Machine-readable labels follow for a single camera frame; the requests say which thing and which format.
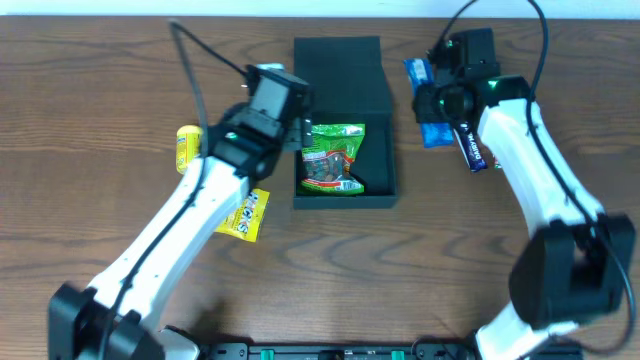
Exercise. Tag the green red chocolate bar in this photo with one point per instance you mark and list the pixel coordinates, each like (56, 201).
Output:
(497, 164)

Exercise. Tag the dark green open box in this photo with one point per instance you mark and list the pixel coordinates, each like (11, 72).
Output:
(350, 87)

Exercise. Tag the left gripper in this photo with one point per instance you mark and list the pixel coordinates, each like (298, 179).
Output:
(304, 133)

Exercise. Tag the blue wafer bar wrapper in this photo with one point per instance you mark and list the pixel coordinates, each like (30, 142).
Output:
(435, 132)

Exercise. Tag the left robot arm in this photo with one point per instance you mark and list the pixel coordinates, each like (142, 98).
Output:
(116, 316)

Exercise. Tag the dark blue Dairy Milk bar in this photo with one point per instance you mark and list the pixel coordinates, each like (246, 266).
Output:
(469, 147)

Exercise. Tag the yellow Mentos bottle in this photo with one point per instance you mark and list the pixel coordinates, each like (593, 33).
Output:
(187, 146)

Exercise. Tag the yellow Hacks candy bag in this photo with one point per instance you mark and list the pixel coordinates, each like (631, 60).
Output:
(245, 222)

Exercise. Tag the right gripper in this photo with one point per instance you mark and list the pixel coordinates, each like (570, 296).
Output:
(426, 107)

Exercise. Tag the black mounting rail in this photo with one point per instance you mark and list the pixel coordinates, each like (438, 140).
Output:
(422, 351)

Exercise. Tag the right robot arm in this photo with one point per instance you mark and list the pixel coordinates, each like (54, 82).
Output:
(574, 268)

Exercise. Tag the green snack bag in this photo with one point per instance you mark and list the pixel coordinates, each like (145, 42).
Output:
(327, 162)

